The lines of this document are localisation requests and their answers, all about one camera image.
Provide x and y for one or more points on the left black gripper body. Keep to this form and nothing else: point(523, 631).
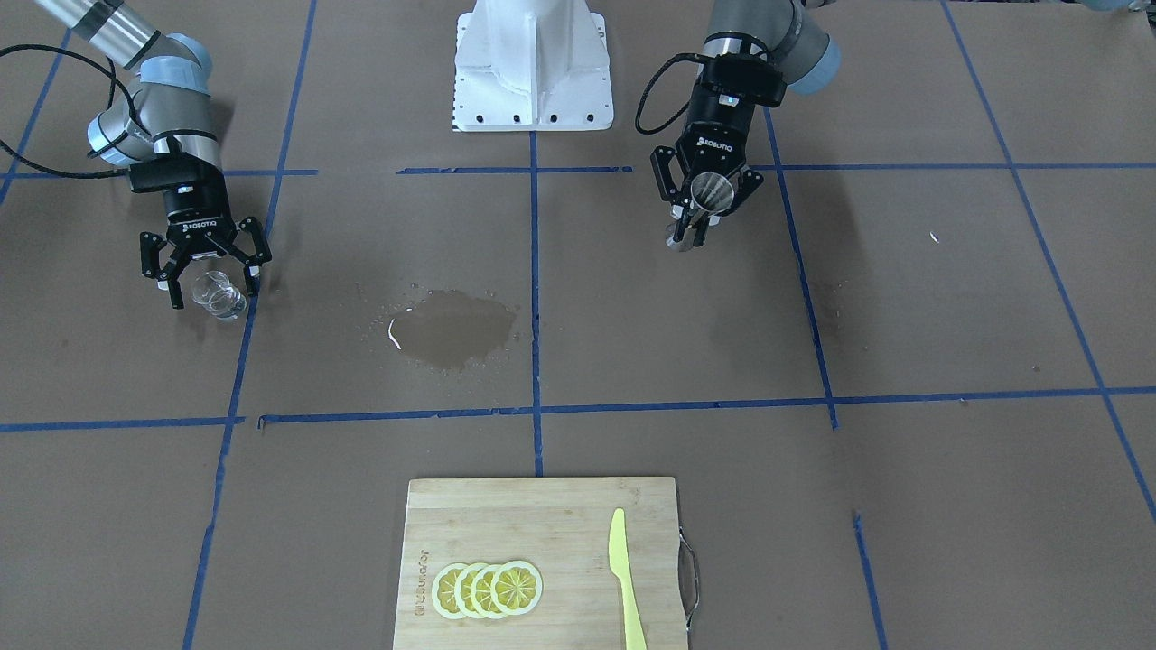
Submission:
point(717, 125)

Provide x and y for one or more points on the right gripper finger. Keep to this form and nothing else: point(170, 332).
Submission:
point(226, 243)
point(167, 275)

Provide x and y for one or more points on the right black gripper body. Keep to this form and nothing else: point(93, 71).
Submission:
point(197, 209)

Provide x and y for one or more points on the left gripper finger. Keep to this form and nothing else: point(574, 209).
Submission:
point(674, 188)
point(716, 197)

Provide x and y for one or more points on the steel jigger measuring cup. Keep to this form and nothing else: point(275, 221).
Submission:
point(709, 194)

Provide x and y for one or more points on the clear glass cup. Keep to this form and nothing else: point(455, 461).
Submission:
point(214, 292)

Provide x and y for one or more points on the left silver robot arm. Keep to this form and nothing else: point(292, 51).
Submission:
point(753, 53)

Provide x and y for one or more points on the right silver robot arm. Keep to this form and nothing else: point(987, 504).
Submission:
point(162, 137)

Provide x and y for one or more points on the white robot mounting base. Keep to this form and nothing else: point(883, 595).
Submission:
point(525, 66)

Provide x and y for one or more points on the bamboo cutting board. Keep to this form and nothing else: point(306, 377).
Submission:
point(560, 525)

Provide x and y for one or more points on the yellow plastic knife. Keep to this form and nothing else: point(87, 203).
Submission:
point(618, 550)

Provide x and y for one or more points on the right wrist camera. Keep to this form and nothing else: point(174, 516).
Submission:
point(173, 171)

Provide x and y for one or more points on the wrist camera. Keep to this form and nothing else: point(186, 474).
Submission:
point(173, 171)
point(744, 76)

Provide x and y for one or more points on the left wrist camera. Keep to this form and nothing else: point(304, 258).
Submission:
point(744, 76)

